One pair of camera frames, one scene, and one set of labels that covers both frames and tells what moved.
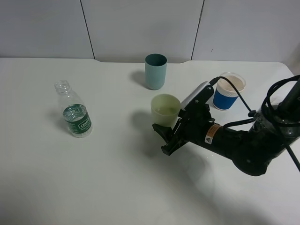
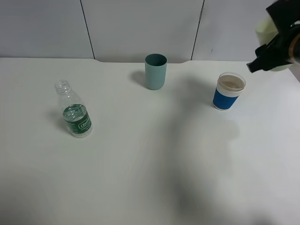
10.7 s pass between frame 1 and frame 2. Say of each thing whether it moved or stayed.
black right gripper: moved
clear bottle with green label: stayed
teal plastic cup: stayed
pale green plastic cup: moved
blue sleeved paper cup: stayed
